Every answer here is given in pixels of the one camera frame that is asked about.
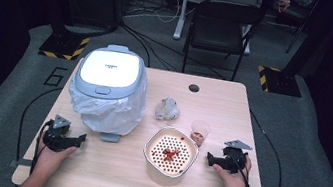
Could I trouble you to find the person's left hand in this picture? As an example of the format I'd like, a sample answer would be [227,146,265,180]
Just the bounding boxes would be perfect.
[33,129,80,179]

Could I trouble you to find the black floor cable bundle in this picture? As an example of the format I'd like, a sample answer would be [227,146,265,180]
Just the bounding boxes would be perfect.
[114,0,236,80]

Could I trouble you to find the red food scraps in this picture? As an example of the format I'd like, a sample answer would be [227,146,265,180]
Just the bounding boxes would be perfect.
[161,146,182,164]

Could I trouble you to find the left hand-held gripper cable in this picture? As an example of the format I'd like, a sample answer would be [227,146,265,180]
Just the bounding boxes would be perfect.
[28,117,55,178]

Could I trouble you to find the grey table edge clamp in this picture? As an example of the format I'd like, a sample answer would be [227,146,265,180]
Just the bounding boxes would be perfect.
[7,156,34,171]

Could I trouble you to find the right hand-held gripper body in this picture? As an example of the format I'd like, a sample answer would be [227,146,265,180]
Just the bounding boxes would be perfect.
[217,136,255,177]

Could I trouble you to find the black table cable grommet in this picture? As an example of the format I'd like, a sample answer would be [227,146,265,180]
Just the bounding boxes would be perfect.
[187,83,201,95]

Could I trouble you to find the white perforated strainer bowl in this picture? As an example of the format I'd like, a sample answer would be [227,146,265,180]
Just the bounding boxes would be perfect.
[137,122,203,187]

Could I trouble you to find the clear plastic cup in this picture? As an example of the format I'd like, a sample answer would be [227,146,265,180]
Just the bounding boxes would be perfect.
[188,118,214,150]

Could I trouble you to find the thin black metal stand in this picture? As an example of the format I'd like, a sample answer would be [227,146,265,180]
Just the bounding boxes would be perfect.
[284,0,323,59]

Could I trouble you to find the white metal desk frame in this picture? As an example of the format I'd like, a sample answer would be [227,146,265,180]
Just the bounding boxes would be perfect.
[171,0,267,57]

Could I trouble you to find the brown food scraps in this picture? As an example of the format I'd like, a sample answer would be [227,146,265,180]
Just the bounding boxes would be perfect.
[190,131,207,148]

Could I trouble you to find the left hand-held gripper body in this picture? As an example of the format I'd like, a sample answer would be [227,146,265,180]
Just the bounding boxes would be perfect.
[40,112,77,155]

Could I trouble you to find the right hand-held gripper cable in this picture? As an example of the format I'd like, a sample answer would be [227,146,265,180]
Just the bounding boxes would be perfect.
[222,149,259,187]

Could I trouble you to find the person's right hand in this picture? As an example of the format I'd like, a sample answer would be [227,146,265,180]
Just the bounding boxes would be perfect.
[208,149,255,187]

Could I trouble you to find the black folding chair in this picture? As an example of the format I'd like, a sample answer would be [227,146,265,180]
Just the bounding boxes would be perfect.
[179,0,264,85]

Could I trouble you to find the hand-held gripper cable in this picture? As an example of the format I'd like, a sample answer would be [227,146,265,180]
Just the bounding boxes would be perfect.
[28,117,55,178]
[222,149,259,187]

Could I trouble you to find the black yellow striped stand base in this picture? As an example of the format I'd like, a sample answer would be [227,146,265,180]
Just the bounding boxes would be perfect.
[37,26,92,64]
[253,64,307,99]

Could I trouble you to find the white grey pedal trash can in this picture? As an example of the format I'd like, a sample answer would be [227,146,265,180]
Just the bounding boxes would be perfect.
[61,38,156,148]

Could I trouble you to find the white plastic trash bag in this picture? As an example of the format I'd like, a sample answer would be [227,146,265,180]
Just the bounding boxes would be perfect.
[62,57,153,140]

